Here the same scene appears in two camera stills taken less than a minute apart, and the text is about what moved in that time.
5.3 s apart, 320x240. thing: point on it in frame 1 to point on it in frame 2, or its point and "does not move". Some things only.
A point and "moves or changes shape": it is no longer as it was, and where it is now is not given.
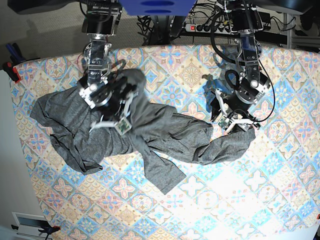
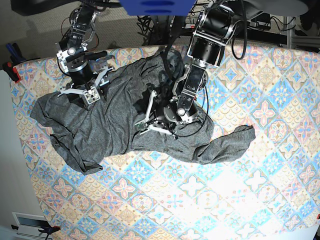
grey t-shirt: (159, 135) moves or changes shape
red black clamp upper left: (12, 71) does not move
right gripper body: (237, 111) to (168, 118)
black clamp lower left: (50, 228) does not move
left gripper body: (115, 105) to (84, 81)
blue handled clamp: (16, 56) does not move
